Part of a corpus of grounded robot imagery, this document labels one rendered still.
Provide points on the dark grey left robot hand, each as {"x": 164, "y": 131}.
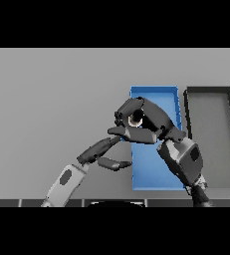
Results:
{"x": 98, "y": 151}

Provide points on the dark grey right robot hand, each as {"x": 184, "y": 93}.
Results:
{"x": 153, "y": 121}

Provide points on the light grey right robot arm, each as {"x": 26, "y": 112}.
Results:
{"x": 183, "y": 162}

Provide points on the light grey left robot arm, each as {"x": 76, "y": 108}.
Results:
{"x": 64, "y": 184}

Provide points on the blue bin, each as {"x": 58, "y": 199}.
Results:
{"x": 153, "y": 166}

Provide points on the dark grey bin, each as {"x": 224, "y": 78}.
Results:
{"x": 212, "y": 139}

